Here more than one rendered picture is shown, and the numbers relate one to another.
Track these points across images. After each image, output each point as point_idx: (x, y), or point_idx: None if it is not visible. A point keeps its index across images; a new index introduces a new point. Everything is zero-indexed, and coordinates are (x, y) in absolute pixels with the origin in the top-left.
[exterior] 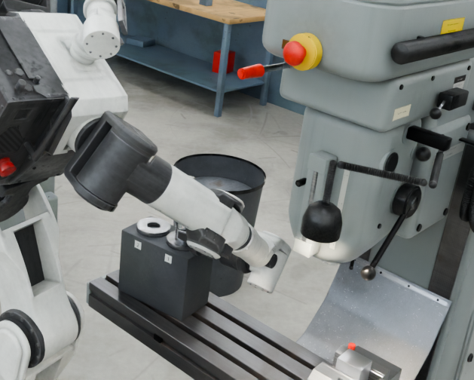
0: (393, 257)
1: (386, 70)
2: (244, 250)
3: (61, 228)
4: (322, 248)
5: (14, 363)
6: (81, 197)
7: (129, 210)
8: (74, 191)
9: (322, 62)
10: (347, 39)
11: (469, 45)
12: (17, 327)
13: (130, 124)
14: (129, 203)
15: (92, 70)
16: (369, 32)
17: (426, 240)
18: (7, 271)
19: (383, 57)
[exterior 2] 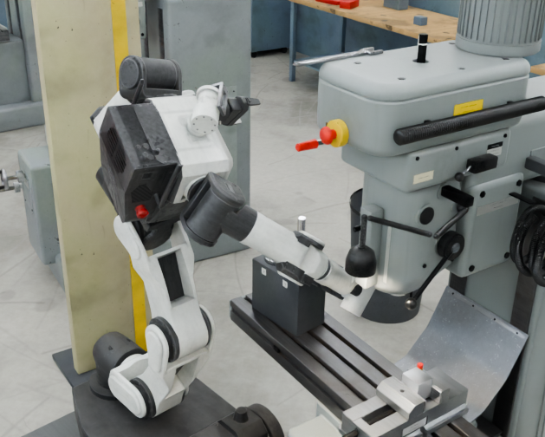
0: (483, 292)
1: (393, 148)
2: (324, 280)
3: (255, 251)
4: (379, 282)
5: (158, 357)
6: (278, 222)
7: (321, 236)
8: (272, 215)
9: (349, 141)
10: (362, 126)
11: (481, 123)
12: (159, 330)
13: (337, 148)
14: (322, 229)
15: (203, 140)
16: (376, 120)
17: (507, 278)
18: (153, 287)
19: (390, 139)
